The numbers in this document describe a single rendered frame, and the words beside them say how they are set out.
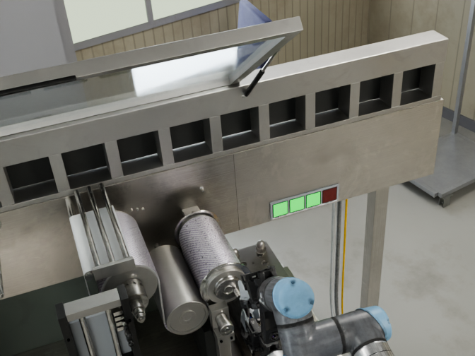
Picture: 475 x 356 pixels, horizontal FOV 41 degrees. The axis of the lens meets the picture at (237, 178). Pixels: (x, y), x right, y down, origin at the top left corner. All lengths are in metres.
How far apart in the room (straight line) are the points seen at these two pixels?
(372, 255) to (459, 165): 1.73
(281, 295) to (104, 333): 0.53
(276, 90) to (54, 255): 0.81
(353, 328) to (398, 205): 2.83
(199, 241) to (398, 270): 2.00
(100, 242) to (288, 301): 0.61
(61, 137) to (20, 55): 2.11
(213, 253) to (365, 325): 0.59
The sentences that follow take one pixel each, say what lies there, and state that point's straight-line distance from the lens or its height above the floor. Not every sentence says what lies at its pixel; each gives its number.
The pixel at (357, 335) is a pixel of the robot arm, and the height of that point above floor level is 1.50.
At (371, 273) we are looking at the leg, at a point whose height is 0.57.
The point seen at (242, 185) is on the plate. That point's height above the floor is 1.32.
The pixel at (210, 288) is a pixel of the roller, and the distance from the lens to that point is 1.72.
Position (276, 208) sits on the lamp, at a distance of 2.08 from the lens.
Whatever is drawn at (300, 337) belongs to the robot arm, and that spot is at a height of 1.51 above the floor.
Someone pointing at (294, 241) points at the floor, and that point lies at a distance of 3.78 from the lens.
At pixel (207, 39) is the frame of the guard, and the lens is 1.29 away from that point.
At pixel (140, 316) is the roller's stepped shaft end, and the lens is 1.57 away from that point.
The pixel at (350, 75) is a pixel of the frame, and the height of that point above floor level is 1.61.
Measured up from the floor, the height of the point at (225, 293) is 1.24.
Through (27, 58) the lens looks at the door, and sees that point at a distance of 3.85.
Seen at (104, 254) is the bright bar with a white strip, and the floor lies 1.44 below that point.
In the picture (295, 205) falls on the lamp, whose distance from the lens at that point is 2.11.
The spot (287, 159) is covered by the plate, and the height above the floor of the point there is 1.37.
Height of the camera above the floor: 2.47
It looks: 35 degrees down
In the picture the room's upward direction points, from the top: 4 degrees counter-clockwise
